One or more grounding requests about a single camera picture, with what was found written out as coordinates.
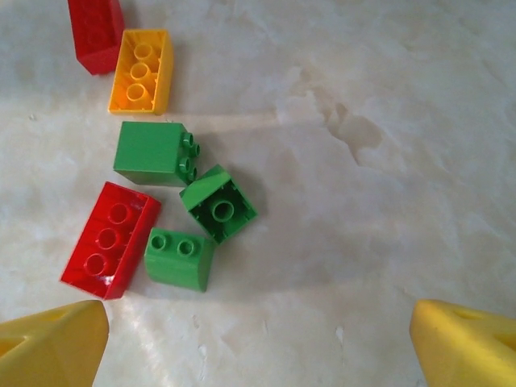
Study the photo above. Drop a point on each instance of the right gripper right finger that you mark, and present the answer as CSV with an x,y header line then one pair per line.
x,y
467,350

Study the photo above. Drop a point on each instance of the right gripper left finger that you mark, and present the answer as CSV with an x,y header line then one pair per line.
x,y
48,350

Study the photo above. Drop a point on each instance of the red long lego brick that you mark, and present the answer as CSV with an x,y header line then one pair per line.
x,y
92,32
109,242

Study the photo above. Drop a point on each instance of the green sloped lego brick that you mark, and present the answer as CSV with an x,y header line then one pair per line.
x,y
219,209
177,266

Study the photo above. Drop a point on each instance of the green square lego brick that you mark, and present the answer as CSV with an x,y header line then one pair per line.
x,y
145,149

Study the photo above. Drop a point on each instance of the yellow long lego brick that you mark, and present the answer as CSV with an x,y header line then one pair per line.
x,y
141,72

